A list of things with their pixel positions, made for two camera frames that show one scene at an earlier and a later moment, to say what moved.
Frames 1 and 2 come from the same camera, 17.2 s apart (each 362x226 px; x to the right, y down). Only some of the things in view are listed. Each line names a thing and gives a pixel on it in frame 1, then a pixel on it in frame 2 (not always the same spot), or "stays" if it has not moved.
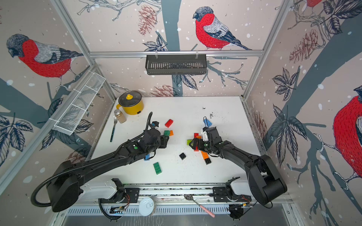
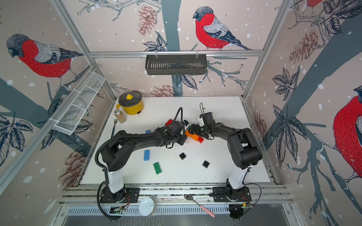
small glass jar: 121,118 stays
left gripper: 163,138 to 185,138
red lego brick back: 168,123 stays
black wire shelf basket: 174,64 stays
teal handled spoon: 115,120 stays
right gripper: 200,146 to 197,131
